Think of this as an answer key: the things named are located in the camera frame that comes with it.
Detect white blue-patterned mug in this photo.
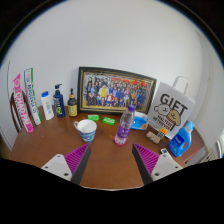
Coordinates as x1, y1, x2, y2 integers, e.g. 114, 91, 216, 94
72, 119, 98, 144

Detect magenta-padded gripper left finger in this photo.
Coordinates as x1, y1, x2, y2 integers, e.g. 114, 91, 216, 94
40, 142, 92, 185

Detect dark blue pump bottle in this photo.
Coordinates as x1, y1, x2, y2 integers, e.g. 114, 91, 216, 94
52, 83, 66, 119

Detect yellow-labelled dark dropper bottle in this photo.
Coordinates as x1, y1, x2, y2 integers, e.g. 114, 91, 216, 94
67, 88, 79, 118

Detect framed group photograph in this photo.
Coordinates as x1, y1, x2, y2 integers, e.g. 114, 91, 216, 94
76, 66, 158, 116

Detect white green toothpaste box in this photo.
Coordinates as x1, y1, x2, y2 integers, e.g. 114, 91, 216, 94
23, 67, 43, 126

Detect small white remote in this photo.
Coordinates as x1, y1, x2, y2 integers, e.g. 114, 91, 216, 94
160, 147, 171, 157

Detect blue detergent bottle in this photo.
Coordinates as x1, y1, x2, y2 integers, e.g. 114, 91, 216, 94
167, 120, 196, 158

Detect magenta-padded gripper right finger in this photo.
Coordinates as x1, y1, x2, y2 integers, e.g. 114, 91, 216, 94
131, 143, 184, 186

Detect small patterned box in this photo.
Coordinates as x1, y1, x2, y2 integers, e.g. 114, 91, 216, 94
145, 131, 162, 145

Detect white printed gift bag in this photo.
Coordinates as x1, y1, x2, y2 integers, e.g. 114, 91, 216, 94
146, 75, 197, 140

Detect green small packet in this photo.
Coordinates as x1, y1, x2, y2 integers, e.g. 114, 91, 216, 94
87, 114, 101, 122
101, 116, 116, 126

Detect white blue-capped bottle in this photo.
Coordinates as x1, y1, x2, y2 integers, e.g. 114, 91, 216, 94
40, 91, 55, 121

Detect clear purple-capped water bottle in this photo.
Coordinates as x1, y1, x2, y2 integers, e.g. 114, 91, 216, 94
114, 104, 137, 146

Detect pink white toothpaste box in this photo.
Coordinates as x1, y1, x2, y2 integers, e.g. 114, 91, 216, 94
12, 73, 35, 134

